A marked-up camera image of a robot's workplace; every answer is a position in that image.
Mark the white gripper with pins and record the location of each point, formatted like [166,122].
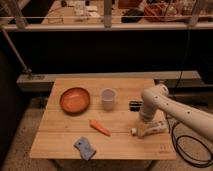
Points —
[142,126]

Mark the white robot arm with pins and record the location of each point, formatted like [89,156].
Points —
[156,98]

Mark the black rectangular box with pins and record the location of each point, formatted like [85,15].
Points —
[135,105]

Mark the translucent plastic cup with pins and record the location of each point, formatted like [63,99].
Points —
[108,98]

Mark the orange carrot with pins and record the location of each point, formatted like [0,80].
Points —
[96,125]

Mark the blue sponge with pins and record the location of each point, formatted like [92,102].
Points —
[84,147]

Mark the orange bowl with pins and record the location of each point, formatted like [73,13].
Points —
[75,100]

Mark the grey metal beam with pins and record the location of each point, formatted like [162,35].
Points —
[44,82]

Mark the diagonal metal strut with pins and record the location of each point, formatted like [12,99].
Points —
[26,69]

